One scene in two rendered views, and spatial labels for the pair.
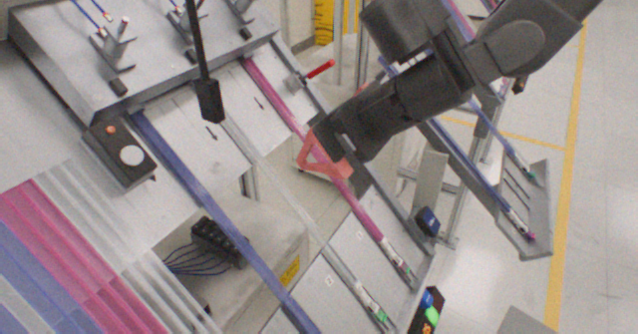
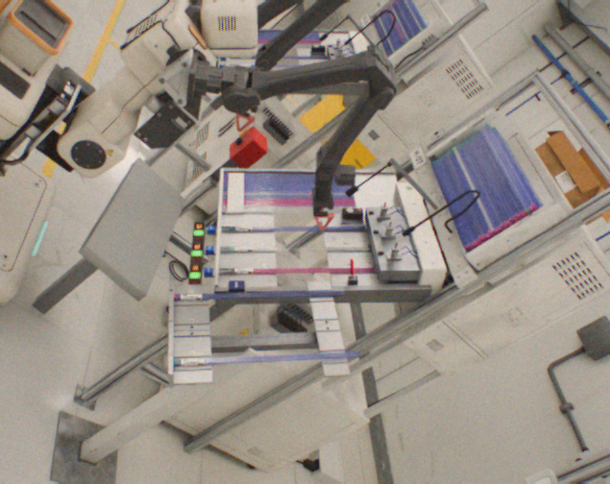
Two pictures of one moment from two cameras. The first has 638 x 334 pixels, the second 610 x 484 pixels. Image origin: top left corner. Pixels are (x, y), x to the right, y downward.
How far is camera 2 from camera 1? 2.23 m
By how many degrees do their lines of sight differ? 94
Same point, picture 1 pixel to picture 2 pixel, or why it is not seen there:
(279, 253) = (261, 327)
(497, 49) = not seen: hidden behind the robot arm
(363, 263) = (253, 258)
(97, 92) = (371, 209)
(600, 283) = not seen: outside the picture
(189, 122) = (354, 240)
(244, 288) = (262, 306)
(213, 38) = (381, 242)
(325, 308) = (256, 237)
